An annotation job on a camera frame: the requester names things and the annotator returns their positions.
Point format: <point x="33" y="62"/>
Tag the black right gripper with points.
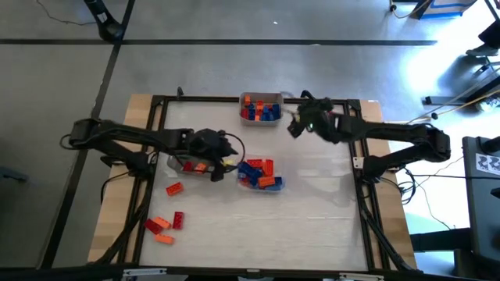
<point x="318" y="119"/>

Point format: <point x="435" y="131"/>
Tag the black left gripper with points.
<point x="209" y="146"/>

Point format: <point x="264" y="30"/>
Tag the orange curved block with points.
<point x="200" y="168"/>

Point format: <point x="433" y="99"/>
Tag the blue small block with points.
<point x="252" y="112"/>
<point x="276" y="111"/>
<point x="266" y="116"/>

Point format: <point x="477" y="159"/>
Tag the orange small block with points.
<point x="247" y="100"/>
<point x="259" y="104"/>

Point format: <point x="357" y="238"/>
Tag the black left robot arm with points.
<point x="129" y="136"/>

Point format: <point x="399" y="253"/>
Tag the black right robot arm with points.
<point x="394" y="130"/>

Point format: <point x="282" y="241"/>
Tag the clear plastic bin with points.
<point x="281" y="171"/>

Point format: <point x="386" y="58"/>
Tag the white plastic bin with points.
<point x="261" y="94"/>

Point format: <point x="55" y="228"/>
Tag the grey plastic bin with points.
<point x="173" y="164"/>

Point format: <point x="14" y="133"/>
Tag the silver mounting plate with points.
<point x="358" y="162"/>

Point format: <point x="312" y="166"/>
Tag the red long block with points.
<point x="151" y="227"/>

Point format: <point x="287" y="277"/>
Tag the silver label plate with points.
<point x="144" y="272"/>
<point x="361" y="276"/>

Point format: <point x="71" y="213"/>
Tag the black desk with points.
<point x="461" y="102"/>

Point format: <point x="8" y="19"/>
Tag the black stand base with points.
<point x="105" y="23"/>

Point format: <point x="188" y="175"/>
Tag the white marker sheet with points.
<point x="488" y="163"/>

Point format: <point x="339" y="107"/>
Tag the black side table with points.
<point x="482" y="214"/>

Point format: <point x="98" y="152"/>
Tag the person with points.
<point x="488" y="43"/>

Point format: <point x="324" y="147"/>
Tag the black aluminium table frame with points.
<point x="218" y="98"/>

